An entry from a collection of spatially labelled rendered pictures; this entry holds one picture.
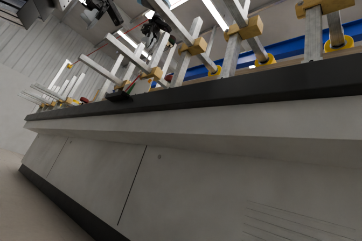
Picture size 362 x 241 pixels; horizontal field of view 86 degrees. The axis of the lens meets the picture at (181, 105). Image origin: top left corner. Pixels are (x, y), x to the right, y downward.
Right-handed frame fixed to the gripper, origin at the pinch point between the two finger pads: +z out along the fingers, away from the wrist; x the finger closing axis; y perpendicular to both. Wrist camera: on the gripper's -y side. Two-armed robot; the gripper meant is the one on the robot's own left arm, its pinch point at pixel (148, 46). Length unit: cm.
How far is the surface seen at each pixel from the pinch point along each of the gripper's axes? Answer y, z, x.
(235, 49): -49, 14, 11
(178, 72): -24.7, 18.5, 2.3
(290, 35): -89, -402, -378
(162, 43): -2.0, -9.3, -7.3
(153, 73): -8.0, 15.7, -3.1
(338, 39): -80, 5, 5
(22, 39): 746, -251, -197
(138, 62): -2.0, 13.9, 3.6
